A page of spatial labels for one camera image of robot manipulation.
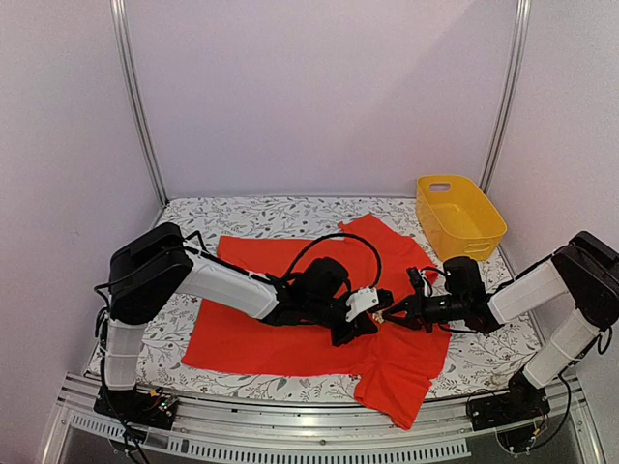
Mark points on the floral patterned table mat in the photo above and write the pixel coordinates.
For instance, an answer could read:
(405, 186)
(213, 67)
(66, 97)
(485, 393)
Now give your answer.
(474, 361)

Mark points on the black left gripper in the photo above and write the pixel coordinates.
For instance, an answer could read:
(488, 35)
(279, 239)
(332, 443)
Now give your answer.
(363, 325)

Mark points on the yellow plastic basket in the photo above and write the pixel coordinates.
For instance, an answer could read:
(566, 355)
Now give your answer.
(457, 217)

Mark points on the right aluminium corner post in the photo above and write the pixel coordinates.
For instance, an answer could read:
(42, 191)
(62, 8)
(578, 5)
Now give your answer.
(516, 54)

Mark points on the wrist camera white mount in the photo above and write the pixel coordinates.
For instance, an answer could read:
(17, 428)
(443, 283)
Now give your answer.
(420, 280)
(367, 299)

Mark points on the left aluminium corner post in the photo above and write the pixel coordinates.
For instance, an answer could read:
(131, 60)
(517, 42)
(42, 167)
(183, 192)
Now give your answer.
(121, 27)

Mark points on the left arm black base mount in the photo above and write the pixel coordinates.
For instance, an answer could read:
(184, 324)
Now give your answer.
(154, 408)

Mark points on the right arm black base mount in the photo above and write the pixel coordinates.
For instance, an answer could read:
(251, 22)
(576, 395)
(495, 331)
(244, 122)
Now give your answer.
(508, 406)

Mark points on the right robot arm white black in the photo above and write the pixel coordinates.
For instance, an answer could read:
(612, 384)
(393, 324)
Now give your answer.
(580, 279)

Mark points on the red t-shirt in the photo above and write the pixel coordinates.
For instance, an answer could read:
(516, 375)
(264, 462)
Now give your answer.
(395, 366)

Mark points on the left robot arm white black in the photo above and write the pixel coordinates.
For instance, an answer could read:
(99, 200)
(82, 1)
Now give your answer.
(147, 272)

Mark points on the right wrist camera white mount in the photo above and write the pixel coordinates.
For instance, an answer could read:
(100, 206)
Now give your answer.
(420, 280)

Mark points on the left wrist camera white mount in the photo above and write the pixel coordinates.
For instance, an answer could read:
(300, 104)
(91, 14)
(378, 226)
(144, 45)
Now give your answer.
(367, 299)

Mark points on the aluminium front rail frame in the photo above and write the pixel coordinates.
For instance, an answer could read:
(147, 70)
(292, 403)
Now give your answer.
(217, 429)

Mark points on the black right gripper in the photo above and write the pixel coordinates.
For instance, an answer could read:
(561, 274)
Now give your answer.
(415, 309)

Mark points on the aluminium corner post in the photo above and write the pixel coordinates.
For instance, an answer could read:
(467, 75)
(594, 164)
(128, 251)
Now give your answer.
(121, 27)
(516, 54)

